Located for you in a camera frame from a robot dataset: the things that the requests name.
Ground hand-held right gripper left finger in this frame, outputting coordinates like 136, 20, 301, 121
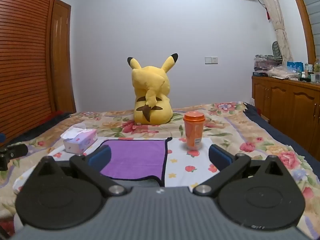
31, 145, 128, 197

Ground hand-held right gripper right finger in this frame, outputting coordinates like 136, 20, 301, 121
193, 144, 290, 197

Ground purple towel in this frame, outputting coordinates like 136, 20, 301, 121
99, 137, 173, 187

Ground tissue box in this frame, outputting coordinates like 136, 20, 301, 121
61, 127, 97, 153

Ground orange lidded cup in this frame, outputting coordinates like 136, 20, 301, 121
183, 112, 206, 150

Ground white fruit-print cloth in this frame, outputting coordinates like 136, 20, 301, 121
12, 136, 222, 193

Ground navy bed sheet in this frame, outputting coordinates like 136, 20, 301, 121
244, 102, 320, 162

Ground wooden cabinet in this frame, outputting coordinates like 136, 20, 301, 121
251, 76, 320, 153

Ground yellow plush toy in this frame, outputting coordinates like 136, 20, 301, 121
127, 53, 179, 125

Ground wooden louvred wardrobe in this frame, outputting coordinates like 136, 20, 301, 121
0, 0, 62, 143

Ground wooden door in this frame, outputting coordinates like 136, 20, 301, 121
51, 0, 77, 114

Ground clear plastic bag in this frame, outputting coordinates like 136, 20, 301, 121
266, 65, 300, 80

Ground stack of folded cloth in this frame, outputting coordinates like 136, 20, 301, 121
254, 54, 283, 73

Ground blue box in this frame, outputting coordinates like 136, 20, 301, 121
287, 61, 303, 73

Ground green hand fan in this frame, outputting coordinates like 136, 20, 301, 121
272, 41, 282, 57

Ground patterned curtain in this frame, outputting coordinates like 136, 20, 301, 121
254, 0, 293, 65

